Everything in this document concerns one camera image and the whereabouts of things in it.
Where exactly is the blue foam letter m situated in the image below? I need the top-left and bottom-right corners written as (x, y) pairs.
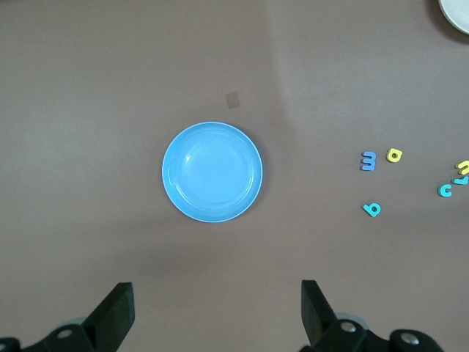
top-left (360, 151), bottom-right (378, 172)

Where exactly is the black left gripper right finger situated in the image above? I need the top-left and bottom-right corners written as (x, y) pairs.
top-left (300, 279), bottom-right (440, 352)

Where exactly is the teal foam letter b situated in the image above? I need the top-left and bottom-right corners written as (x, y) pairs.
top-left (361, 202), bottom-right (382, 219)

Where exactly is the blue plate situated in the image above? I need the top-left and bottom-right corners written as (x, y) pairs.
top-left (161, 121), bottom-right (264, 224)

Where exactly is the white plate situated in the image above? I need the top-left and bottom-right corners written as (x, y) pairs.
top-left (437, 0), bottom-right (469, 36)

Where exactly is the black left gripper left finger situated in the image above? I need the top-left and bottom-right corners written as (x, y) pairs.
top-left (0, 281), bottom-right (136, 352)

